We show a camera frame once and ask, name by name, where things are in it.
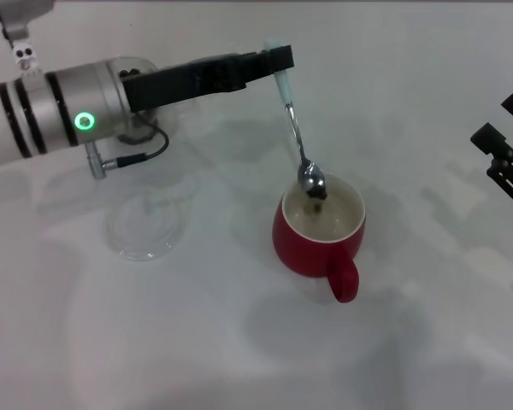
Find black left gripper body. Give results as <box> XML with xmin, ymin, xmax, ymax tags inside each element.
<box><xmin>122</xmin><ymin>52</ymin><xmax>251</xmax><ymax>114</ymax></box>

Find blue handled metal spoon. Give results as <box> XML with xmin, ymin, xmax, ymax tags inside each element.
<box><xmin>262</xmin><ymin>37</ymin><xmax>328</xmax><ymax>201</ymax></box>

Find few scooped coffee beans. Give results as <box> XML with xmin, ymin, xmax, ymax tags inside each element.
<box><xmin>306</xmin><ymin>189</ymin><xmax>328</xmax><ymax>214</ymax></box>

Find clear glass saucer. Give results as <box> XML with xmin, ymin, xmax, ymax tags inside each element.
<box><xmin>105</xmin><ymin>187</ymin><xmax>190</xmax><ymax>263</ymax></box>

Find red ceramic mug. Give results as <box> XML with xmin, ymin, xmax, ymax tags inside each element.
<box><xmin>272</xmin><ymin>172</ymin><xmax>368</xmax><ymax>305</ymax></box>

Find clear double-wall glass cup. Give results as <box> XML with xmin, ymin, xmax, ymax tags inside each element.
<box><xmin>110</xmin><ymin>55</ymin><xmax>198</xmax><ymax>147</ymax></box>

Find dark wrist cable with plug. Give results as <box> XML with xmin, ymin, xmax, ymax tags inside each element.
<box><xmin>85</xmin><ymin>114</ymin><xmax>171</xmax><ymax>181</ymax></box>

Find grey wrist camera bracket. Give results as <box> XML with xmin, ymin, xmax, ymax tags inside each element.
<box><xmin>0</xmin><ymin>0</ymin><xmax>56</xmax><ymax>79</ymax></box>

